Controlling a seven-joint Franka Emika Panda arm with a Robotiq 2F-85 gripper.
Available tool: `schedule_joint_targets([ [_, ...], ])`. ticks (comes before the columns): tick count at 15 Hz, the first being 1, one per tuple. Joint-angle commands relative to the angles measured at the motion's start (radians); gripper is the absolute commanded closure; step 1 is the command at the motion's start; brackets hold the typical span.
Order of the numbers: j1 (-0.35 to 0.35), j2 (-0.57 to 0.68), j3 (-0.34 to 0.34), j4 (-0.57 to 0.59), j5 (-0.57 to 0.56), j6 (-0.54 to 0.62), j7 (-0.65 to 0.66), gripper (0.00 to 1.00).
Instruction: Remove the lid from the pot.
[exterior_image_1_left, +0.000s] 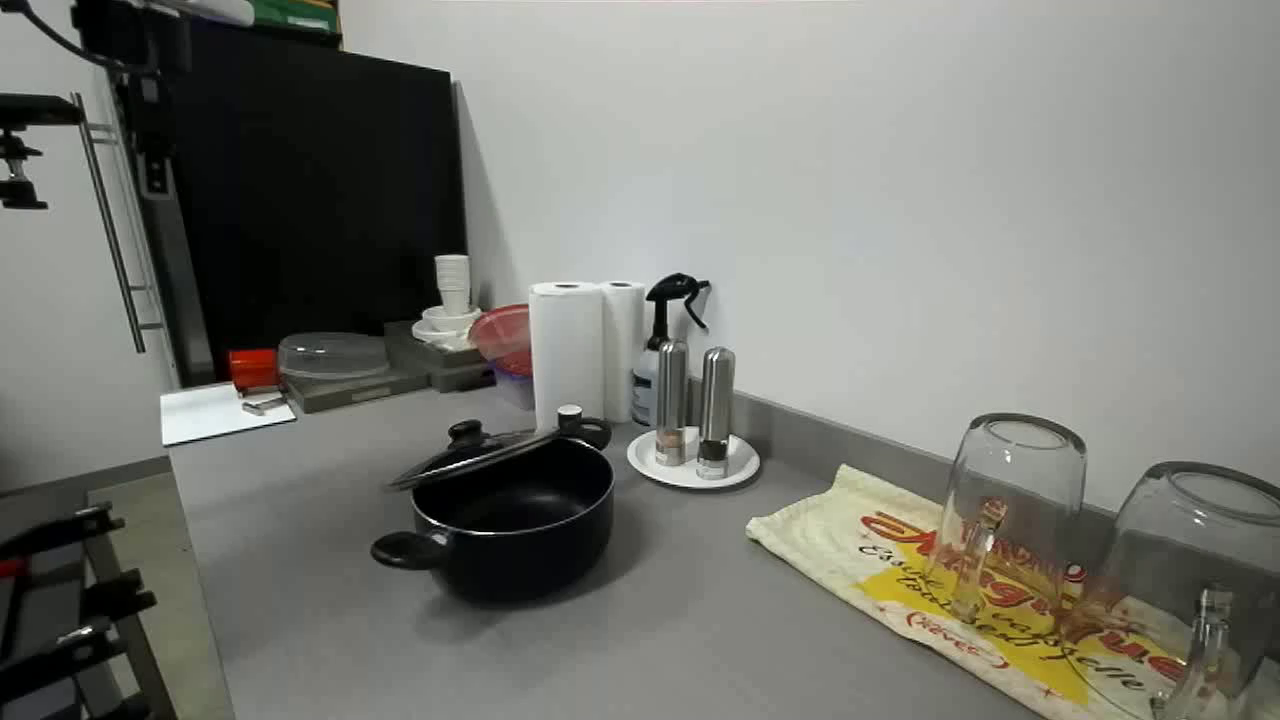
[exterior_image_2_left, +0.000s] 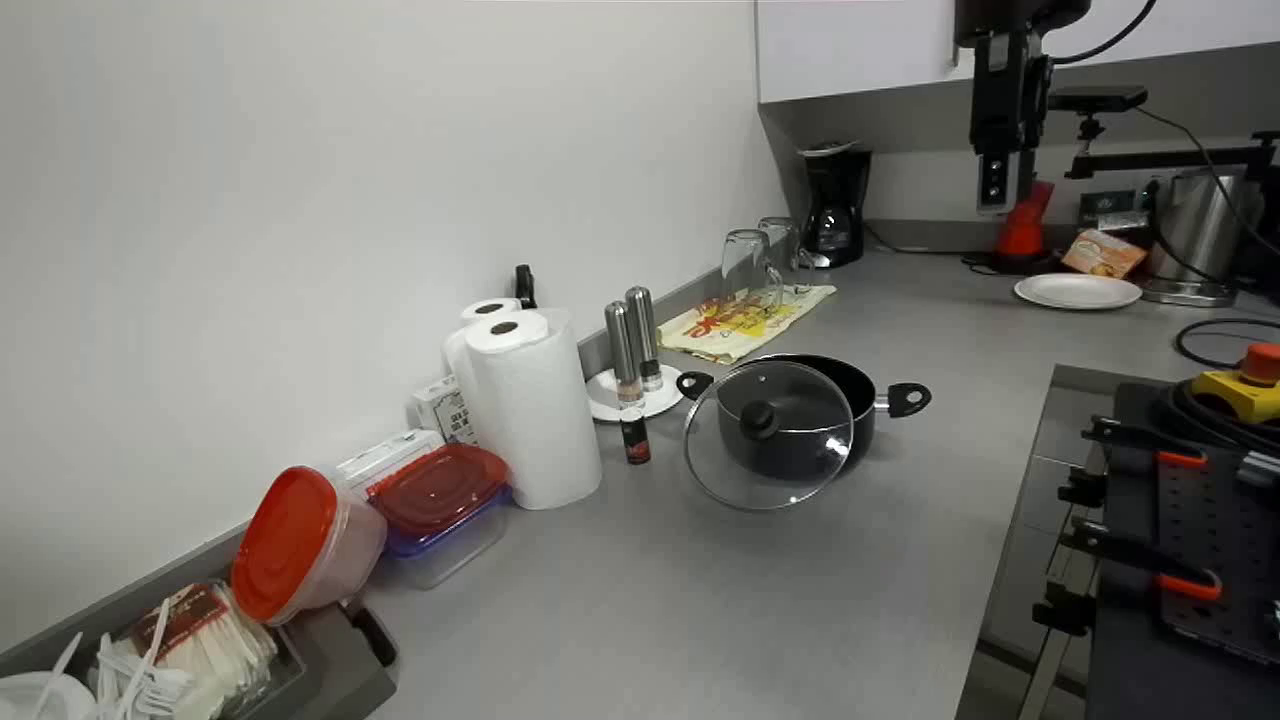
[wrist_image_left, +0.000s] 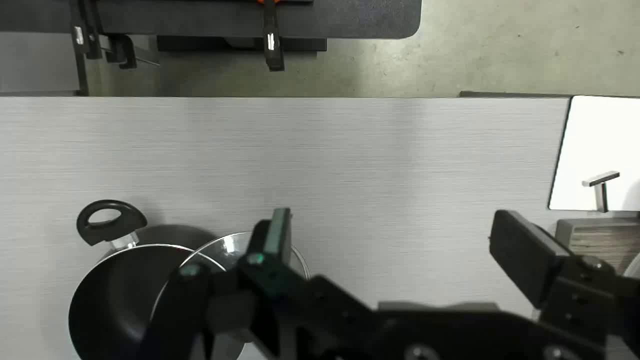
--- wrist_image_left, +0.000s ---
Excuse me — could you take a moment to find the black cooking pot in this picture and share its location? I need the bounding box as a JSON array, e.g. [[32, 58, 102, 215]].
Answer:
[[68, 199, 214, 360]]

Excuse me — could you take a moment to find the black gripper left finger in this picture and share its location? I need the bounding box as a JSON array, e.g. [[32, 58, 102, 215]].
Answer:
[[245, 208, 292, 282]]

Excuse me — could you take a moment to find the glass pot lid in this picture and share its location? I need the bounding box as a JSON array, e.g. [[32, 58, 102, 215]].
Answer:
[[151, 230, 311, 360]]

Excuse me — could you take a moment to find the white sheet on counter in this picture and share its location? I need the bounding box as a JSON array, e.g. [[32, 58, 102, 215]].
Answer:
[[548, 96, 640, 213]]

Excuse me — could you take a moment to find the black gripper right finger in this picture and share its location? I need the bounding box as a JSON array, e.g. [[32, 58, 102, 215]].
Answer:
[[488, 211, 570, 309]]

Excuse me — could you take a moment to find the dark grey rack frame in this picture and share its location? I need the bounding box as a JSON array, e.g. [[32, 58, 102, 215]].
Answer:
[[0, 0, 422, 94]]

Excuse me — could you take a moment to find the metal T-shaped handle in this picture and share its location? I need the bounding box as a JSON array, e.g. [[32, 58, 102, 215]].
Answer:
[[585, 171, 619, 213]]

